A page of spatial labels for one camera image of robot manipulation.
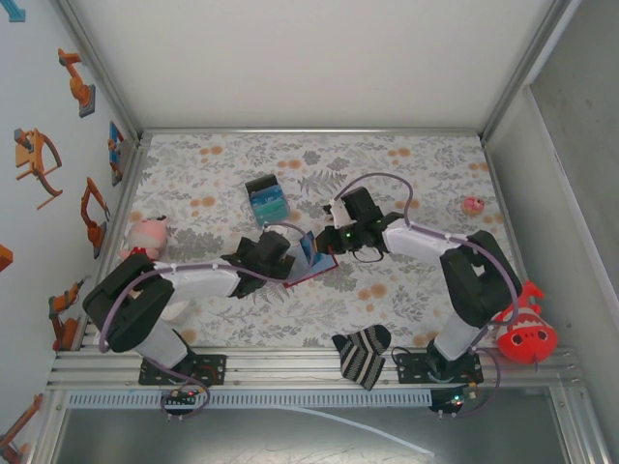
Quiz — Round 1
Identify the red card holder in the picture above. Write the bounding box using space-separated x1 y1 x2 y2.
281 230 339 290

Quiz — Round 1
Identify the black teal card box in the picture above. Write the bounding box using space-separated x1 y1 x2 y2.
244 175 291 230

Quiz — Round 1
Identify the navy printed card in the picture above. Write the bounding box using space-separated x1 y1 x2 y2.
248 188 285 205

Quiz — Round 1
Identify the floral table mat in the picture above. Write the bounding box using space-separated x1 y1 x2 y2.
103 132 521 349

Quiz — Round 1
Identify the black cream striped sock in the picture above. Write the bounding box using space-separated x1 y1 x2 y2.
331 324 392 392

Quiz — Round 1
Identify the pink plush toy polka dress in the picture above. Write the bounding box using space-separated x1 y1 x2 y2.
119 216 169 262

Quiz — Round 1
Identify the blue orange conveyor sticker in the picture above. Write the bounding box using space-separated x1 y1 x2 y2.
106 120 128 188

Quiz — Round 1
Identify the red fish plush toy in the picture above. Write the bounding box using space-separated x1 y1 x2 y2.
486 278 559 364

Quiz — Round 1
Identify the orange grey robot sticker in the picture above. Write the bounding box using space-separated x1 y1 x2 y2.
47 275 92 352

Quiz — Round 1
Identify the orange claw machine sticker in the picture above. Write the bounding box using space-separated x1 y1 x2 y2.
13 128 64 210

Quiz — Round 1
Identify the orange crane sticker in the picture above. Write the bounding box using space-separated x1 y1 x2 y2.
0 393 44 458

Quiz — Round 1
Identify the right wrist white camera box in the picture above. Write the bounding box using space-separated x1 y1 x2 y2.
323 199 356 229

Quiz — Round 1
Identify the aluminium frame rail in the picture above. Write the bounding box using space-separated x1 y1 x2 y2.
94 134 152 352
139 127 485 141
45 346 589 391

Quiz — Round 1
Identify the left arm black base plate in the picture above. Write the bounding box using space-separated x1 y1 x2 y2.
138 354 227 387

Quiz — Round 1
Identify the white slotted cable duct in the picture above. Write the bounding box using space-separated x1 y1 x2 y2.
66 390 433 408

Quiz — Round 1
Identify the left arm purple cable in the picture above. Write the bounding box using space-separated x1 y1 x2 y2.
98 220 310 422

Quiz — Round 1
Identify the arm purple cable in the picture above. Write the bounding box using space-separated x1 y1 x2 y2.
336 173 524 421
98 220 310 422

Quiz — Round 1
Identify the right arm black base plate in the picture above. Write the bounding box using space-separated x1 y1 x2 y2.
395 348 485 386

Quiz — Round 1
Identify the aluminium frame post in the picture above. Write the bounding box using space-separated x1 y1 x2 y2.
483 0 572 141
50 0 146 141

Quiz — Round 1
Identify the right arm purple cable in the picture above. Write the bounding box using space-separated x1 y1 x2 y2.
336 173 524 421

